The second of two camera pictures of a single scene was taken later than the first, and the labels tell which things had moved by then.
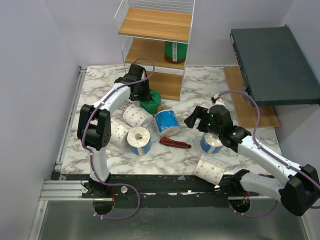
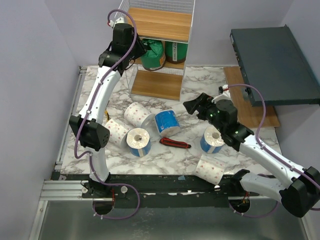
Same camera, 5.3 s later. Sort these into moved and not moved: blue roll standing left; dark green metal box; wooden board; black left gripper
Moved: black left gripper
Not moved: dark green metal box; blue roll standing left; wooden board
